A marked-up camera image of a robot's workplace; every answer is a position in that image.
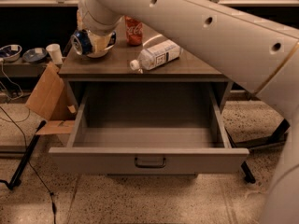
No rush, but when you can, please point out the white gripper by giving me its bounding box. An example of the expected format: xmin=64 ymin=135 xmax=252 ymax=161
xmin=77 ymin=0 xmax=122 ymax=52

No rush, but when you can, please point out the blue pepsi can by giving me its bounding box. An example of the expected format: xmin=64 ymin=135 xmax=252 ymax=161
xmin=70 ymin=29 xmax=118 ymax=57

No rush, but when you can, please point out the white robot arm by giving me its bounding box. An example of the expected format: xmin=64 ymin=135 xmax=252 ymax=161
xmin=78 ymin=0 xmax=299 ymax=224

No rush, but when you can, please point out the white bowl on counter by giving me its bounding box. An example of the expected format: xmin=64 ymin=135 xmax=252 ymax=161
xmin=86 ymin=45 xmax=114 ymax=59

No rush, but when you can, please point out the red coca-cola can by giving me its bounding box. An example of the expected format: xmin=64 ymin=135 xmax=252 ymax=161
xmin=125 ymin=16 xmax=143 ymax=46

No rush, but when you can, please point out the grey cabinet with counter top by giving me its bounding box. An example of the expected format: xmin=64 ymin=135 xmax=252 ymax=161
xmin=59 ymin=21 xmax=233 ymax=108

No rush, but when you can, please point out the grey open drawer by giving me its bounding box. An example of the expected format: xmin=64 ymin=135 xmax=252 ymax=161
xmin=50 ymin=82 xmax=249 ymax=175

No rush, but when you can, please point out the white paper cup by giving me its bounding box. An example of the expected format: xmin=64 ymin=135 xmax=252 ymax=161
xmin=46 ymin=44 xmax=63 ymax=64

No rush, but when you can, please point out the blue bowl beside cup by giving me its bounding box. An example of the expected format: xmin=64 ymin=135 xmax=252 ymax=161
xmin=22 ymin=48 xmax=48 ymax=63

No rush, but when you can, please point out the clear plastic water bottle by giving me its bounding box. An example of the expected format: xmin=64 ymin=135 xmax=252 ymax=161
xmin=130 ymin=40 xmax=183 ymax=71

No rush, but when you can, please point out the low grey side shelf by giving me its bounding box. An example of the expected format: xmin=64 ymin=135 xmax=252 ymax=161
xmin=0 ymin=58 xmax=51 ymax=78

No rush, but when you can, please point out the brown cardboard box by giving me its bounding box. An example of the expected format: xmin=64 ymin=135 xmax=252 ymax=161
xmin=25 ymin=62 xmax=78 ymax=135

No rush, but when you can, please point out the blue bowl far left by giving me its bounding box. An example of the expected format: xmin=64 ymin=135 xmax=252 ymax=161
xmin=0 ymin=44 xmax=22 ymax=62

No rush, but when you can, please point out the black stand leg left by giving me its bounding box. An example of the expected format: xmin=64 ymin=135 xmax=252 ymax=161
xmin=7 ymin=133 xmax=40 ymax=190

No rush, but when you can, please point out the black cable on floor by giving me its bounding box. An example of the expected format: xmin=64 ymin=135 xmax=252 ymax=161
xmin=0 ymin=105 xmax=58 ymax=224

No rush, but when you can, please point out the black drawer handle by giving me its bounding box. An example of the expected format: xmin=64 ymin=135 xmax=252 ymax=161
xmin=135 ymin=158 xmax=166 ymax=169

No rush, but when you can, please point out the black stand frame right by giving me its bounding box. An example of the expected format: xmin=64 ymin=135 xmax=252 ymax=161
xmin=226 ymin=119 xmax=290 ymax=184

